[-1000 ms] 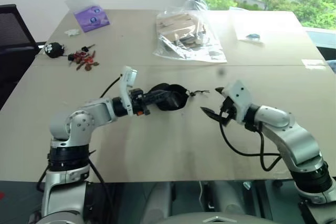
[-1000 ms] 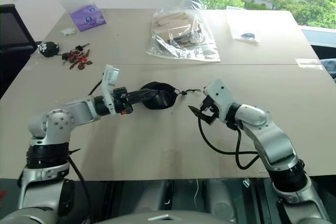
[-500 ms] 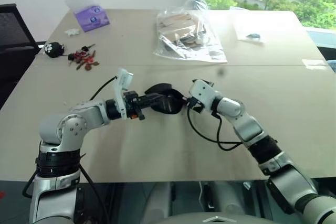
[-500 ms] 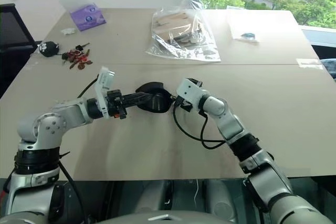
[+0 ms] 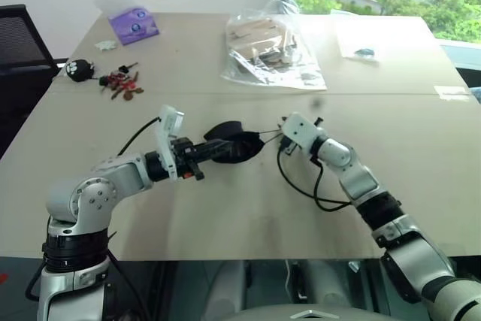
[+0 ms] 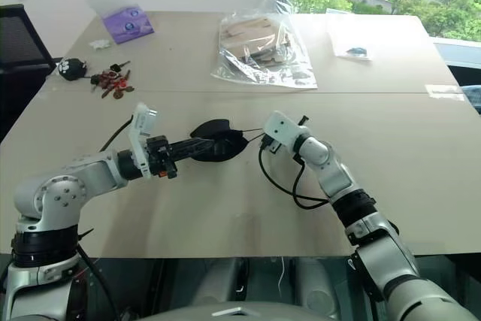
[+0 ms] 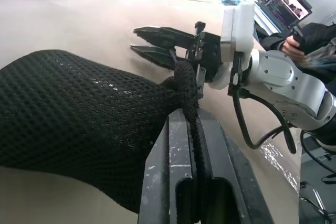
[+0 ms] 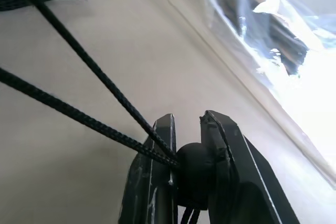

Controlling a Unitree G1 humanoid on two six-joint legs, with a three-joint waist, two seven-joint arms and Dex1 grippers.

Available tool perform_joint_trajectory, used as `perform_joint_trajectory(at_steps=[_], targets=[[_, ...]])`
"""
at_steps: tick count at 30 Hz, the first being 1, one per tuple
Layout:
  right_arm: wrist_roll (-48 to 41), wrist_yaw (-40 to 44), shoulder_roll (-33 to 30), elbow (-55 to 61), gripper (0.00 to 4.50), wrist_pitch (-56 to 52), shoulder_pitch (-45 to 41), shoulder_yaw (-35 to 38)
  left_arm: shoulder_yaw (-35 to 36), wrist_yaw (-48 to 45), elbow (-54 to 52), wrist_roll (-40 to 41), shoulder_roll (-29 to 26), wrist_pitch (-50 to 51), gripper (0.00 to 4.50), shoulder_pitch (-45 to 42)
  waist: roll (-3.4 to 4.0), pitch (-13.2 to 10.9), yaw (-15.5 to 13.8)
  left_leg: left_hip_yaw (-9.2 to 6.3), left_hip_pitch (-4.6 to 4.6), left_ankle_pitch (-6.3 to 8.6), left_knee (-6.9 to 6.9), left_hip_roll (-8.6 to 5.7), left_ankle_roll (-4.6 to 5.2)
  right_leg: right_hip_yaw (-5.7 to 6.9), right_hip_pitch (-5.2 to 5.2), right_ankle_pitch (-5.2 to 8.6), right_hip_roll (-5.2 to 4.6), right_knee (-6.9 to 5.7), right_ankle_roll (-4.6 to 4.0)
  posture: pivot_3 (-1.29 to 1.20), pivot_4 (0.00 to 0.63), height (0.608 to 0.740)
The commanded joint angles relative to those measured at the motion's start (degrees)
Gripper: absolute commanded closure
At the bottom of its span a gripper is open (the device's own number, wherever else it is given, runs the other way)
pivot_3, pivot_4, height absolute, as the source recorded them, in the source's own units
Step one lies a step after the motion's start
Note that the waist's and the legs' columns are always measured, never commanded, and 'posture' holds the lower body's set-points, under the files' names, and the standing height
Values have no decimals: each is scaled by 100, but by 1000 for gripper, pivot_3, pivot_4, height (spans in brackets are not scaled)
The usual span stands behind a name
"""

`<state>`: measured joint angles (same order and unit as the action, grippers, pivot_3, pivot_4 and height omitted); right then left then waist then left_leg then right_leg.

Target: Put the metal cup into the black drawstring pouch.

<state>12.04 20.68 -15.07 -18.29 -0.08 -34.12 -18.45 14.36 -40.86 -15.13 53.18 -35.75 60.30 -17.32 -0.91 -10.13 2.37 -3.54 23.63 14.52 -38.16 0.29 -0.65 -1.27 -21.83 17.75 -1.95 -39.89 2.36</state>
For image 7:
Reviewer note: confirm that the person in dark jacket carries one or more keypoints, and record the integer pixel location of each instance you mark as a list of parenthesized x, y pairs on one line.
[(320, 40)]

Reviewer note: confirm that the person's bare hand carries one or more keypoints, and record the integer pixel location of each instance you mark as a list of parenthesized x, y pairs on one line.
[(291, 47)]

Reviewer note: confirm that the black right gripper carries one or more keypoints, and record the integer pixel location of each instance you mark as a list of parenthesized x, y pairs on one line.
[(208, 51)]

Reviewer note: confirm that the black smartphone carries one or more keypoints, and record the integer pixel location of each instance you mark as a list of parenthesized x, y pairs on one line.
[(298, 36)]

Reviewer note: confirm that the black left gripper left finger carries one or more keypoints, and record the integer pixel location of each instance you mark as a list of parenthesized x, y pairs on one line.
[(168, 182)]

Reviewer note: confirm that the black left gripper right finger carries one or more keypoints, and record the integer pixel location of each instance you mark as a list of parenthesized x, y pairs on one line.
[(228, 182)]

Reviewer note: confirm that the open laptop computer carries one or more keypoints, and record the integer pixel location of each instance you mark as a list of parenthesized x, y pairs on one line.
[(288, 2)]

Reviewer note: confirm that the blue round object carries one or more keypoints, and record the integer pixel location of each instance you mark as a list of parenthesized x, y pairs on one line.
[(231, 1)]

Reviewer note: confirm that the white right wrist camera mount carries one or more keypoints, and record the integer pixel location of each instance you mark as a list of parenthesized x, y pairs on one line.
[(242, 27)]

